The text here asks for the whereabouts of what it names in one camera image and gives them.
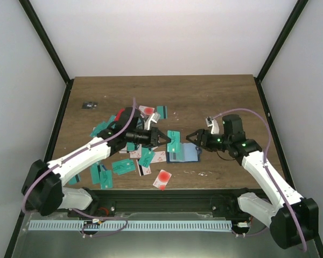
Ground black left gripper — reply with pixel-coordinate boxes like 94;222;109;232
127;127;172;148

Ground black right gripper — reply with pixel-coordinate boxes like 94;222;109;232
187;129;231;152

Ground teal VIP card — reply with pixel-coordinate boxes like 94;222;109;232
167;130;180;153
100;170;113;190
112;159;136;175

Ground blue card holder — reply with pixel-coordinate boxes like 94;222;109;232
166;143;202;163

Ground white red circle card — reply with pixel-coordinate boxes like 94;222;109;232
152;170;172;190

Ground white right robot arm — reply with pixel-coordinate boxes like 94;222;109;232
186;114;319;249

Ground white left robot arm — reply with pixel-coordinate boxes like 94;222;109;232
22;107;171;217

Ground teal card black stripe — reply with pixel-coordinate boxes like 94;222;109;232
157;105;167;119
68;174;81;185

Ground white red blotch card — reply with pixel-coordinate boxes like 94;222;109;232
138;105;155;116

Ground light blue slotted strip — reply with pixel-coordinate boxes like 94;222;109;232
28;220;232;232

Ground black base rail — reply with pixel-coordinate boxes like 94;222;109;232
85;188;269;220

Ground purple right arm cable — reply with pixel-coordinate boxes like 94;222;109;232
212;108;307;252

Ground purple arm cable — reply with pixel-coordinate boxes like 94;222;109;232
21;97;137;213
212;108;307;252

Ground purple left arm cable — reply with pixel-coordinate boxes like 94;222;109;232
21;97;137;213

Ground black frame post right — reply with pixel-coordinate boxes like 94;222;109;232
257;0;308;82

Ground black frame post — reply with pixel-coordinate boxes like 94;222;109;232
257;0;308;82
18;0;71;82

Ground black frame post left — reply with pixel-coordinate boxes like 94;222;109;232
18;0;71;82

